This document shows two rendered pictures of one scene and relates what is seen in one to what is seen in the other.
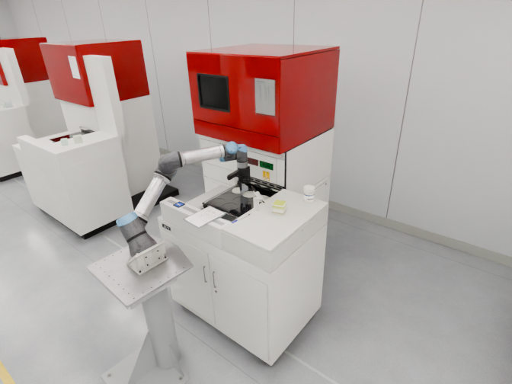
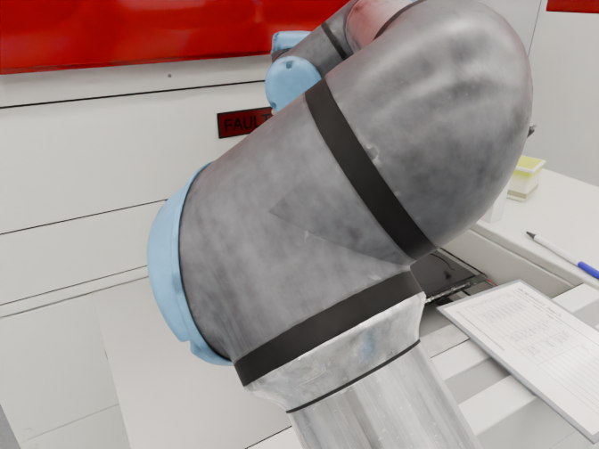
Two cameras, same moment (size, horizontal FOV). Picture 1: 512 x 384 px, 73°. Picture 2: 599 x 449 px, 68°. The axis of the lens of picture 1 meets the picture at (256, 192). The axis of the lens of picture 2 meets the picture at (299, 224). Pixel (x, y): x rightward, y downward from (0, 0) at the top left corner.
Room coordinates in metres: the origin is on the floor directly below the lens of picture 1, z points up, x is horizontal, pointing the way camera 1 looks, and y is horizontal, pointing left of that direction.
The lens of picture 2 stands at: (1.91, 0.77, 1.33)
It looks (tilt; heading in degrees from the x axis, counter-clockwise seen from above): 28 degrees down; 291
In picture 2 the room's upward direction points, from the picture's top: straight up
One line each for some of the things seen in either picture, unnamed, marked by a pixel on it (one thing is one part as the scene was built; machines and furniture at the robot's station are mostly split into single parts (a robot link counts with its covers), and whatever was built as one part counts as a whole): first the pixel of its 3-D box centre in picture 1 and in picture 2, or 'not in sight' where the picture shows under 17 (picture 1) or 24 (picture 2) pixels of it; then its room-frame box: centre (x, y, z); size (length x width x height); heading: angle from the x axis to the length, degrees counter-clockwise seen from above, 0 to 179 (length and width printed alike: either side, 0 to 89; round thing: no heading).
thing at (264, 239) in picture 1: (277, 225); (519, 229); (1.77, -0.13, 0.89); 0.62 x 0.35 x 0.14; 141
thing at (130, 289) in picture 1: (145, 273); not in sight; (1.54, 0.63, 0.75); 0.45 x 0.44 x 0.13; 137
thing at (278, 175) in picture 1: (239, 167); (184, 171); (2.39, 0.12, 1.02); 0.82 x 0.03 x 0.40; 51
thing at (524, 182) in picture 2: (279, 207); (515, 176); (1.80, -0.14, 1.00); 0.07 x 0.07 x 0.07; 69
